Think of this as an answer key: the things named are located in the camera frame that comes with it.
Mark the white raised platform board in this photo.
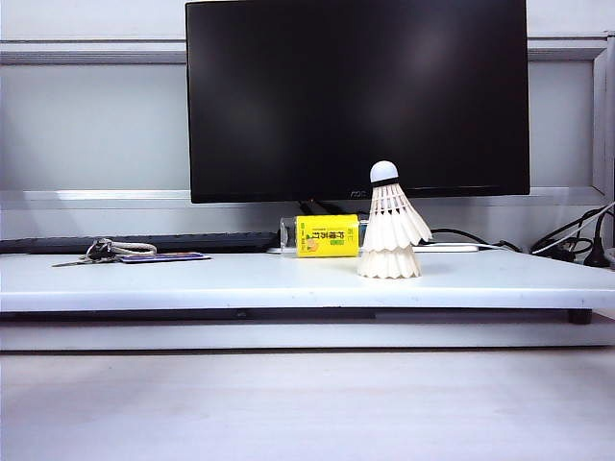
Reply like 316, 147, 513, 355
0, 249, 615, 313

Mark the clear bottle with yellow label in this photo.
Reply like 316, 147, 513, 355
279, 213, 372, 259

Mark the aluminium partition post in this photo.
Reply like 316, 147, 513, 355
590, 29, 615, 197

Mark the narrow aluminium partition rail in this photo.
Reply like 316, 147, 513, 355
0, 186, 615, 210

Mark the black keyboard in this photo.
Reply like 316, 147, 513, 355
0, 231, 280, 255

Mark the metal key bunch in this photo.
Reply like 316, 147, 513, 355
51, 238, 119, 268

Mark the black cable loop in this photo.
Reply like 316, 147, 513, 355
422, 227, 523, 254

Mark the white thin cable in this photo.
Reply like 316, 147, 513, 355
480, 202, 615, 255

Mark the white flat monitor base plate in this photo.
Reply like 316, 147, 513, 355
265, 241, 482, 255

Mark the wide aluminium partition rail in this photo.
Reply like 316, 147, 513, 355
0, 37, 607, 66

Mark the black computer monitor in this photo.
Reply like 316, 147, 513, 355
184, 0, 530, 216

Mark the beige braided key lanyard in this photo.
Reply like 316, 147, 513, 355
110, 241, 159, 256

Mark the black power plug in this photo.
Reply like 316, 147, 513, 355
582, 209, 612, 268

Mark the black cable bundle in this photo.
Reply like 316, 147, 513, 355
529, 201, 615, 263

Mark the blue flat card tag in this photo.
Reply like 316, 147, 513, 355
118, 251, 212, 264

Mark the white feather shuttlecock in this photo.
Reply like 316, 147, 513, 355
356, 246, 424, 280
361, 160, 433, 252

